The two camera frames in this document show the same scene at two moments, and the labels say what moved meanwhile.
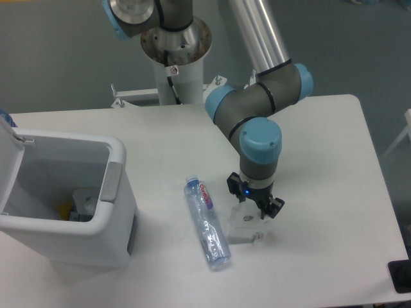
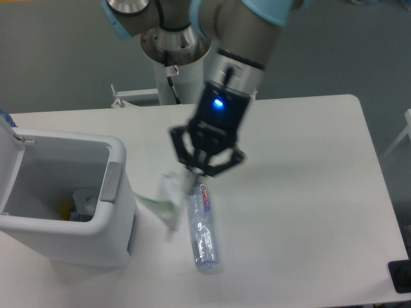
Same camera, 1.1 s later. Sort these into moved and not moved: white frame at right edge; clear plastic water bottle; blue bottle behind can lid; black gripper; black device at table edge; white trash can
Moved: black gripper; clear plastic water bottle
Not moved: white frame at right edge; white trash can; blue bottle behind can lid; black device at table edge
